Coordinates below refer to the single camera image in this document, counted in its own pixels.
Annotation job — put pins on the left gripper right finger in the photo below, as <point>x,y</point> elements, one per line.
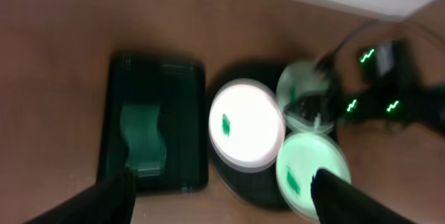
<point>337,202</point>

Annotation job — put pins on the white plate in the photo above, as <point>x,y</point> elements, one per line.
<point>246,126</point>

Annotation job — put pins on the light green plate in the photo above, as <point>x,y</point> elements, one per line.
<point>297,163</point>
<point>300,78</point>

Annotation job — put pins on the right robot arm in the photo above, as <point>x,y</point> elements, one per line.
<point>387,99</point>

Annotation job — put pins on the lower light green plate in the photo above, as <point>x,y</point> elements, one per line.
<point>297,163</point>

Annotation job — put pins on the green sponge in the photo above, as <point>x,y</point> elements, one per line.
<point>140,130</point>

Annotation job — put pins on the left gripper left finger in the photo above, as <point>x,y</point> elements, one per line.
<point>109,201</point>

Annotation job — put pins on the upper light green plate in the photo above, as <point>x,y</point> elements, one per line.
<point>300,78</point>

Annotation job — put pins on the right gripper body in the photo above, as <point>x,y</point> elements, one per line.
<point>357,107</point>

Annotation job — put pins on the black rectangular tray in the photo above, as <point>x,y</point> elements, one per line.
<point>177,85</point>

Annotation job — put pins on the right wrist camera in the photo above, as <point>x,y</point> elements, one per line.
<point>387,62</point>

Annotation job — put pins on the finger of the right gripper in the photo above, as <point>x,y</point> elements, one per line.
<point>308,106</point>

